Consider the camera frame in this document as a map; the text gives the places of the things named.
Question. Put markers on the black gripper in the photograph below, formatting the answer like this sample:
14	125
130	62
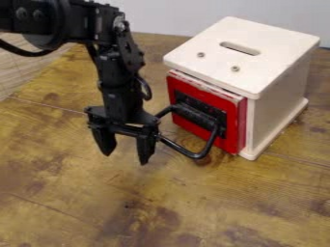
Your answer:
121	115

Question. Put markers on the black metal drawer handle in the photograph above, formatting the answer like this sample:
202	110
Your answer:
200	118

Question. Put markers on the red wooden drawer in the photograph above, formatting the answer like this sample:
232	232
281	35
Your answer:
221	98

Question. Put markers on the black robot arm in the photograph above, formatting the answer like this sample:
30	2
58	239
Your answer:
51	23

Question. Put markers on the white wooden drawer cabinet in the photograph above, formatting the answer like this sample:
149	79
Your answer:
260	62

